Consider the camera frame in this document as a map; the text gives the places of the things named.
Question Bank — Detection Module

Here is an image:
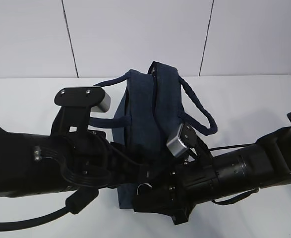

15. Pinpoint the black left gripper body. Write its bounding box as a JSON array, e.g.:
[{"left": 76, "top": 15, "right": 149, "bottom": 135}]
[{"left": 73, "top": 131, "right": 140, "bottom": 186}]

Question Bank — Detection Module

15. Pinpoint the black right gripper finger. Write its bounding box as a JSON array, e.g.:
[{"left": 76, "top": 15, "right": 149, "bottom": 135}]
[{"left": 132, "top": 183, "right": 172, "bottom": 213}]

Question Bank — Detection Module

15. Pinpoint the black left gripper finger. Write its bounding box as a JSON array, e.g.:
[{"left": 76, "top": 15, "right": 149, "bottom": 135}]
[{"left": 132, "top": 161, "right": 154, "bottom": 184}]

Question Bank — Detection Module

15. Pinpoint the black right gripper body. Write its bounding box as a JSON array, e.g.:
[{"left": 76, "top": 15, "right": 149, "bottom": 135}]
[{"left": 172, "top": 166, "right": 219, "bottom": 222}]

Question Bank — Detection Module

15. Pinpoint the dark blue lunch bag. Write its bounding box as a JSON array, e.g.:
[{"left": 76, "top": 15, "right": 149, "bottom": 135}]
[{"left": 88, "top": 60, "right": 218, "bottom": 210}]

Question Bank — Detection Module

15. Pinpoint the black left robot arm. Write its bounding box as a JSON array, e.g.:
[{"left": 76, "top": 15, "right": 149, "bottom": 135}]
[{"left": 0, "top": 86, "right": 150, "bottom": 197}]

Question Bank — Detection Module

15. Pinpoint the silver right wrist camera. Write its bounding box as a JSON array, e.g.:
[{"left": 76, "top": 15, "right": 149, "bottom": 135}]
[{"left": 166, "top": 122, "right": 197, "bottom": 158}]

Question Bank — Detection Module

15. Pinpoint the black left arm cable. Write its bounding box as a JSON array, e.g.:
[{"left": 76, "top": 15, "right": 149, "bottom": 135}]
[{"left": 0, "top": 185, "right": 99, "bottom": 230}]

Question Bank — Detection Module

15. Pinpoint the dark blue cable loop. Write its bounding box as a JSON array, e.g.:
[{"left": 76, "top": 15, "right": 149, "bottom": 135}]
[{"left": 212, "top": 187, "right": 260, "bottom": 206}]

